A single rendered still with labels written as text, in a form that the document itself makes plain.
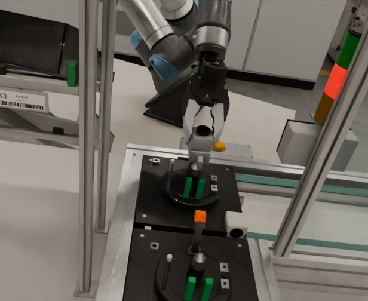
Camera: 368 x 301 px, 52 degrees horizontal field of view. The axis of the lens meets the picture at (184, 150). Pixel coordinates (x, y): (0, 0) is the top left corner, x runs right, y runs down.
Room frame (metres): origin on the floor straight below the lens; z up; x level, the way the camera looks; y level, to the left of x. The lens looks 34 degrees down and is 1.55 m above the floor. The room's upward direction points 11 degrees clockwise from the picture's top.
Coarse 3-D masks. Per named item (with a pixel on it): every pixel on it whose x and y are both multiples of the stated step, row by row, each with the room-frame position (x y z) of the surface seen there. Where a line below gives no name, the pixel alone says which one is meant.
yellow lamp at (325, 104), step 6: (324, 96) 0.58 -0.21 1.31; (324, 102) 0.58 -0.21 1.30; (330, 102) 0.57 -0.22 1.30; (318, 108) 0.59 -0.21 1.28; (324, 108) 0.58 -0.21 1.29; (330, 108) 0.57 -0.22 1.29; (318, 114) 0.58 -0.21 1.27; (324, 114) 0.57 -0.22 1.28; (318, 120) 0.58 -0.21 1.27; (324, 120) 0.57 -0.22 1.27
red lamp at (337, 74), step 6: (336, 66) 0.58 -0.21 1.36; (336, 72) 0.58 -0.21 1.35; (342, 72) 0.57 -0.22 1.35; (330, 78) 0.59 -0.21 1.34; (336, 78) 0.58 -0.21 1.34; (342, 78) 0.57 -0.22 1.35; (330, 84) 0.58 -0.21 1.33; (336, 84) 0.57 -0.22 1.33; (324, 90) 0.59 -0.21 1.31; (330, 90) 0.58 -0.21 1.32; (336, 90) 0.57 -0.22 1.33; (330, 96) 0.57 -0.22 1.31
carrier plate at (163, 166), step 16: (144, 160) 0.77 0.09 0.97; (160, 160) 0.78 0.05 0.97; (176, 160) 0.80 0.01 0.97; (144, 176) 0.71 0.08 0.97; (160, 176) 0.72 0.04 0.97; (224, 176) 0.77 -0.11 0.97; (144, 192) 0.65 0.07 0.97; (160, 192) 0.66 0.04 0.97; (224, 192) 0.70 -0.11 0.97; (144, 208) 0.60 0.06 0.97; (160, 208) 0.61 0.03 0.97; (176, 208) 0.62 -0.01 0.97; (224, 208) 0.65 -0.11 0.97; (240, 208) 0.66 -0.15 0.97; (144, 224) 0.56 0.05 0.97; (160, 224) 0.56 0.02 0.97; (176, 224) 0.57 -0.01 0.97; (192, 224) 0.58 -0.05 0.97; (208, 224) 0.59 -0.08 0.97; (224, 224) 0.60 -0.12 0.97
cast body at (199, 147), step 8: (192, 128) 0.70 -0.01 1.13; (200, 128) 0.68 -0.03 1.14; (208, 128) 0.69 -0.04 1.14; (192, 136) 0.67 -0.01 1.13; (200, 136) 0.67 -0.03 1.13; (208, 136) 0.67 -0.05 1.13; (192, 144) 0.66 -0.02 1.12; (200, 144) 0.66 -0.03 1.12; (208, 144) 0.66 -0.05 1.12; (192, 152) 0.65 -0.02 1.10; (200, 152) 0.65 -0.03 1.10; (208, 152) 0.66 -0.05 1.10; (192, 160) 0.65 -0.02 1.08; (200, 160) 0.64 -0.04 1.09; (208, 160) 0.66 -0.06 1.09; (200, 168) 0.63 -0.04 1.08
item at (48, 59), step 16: (0, 16) 0.51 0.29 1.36; (16, 16) 0.51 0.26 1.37; (32, 16) 0.51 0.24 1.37; (0, 32) 0.50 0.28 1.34; (16, 32) 0.50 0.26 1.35; (32, 32) 0.50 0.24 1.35; (48, 32) 0.50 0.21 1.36; (64, 32) 0.50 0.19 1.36; (0, 48) 0.49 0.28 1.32; (16, 48) 0.49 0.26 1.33; (32, 48) 0.49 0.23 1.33; (48, 48) 0.49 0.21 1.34; (64, 48) 0.50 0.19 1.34; (16, 64) 0.48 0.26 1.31; (32, 64) 0.48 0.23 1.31; (48, 64) 0.48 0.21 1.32; (64, 64) 0.49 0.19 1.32; (112, 80) 0.73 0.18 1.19
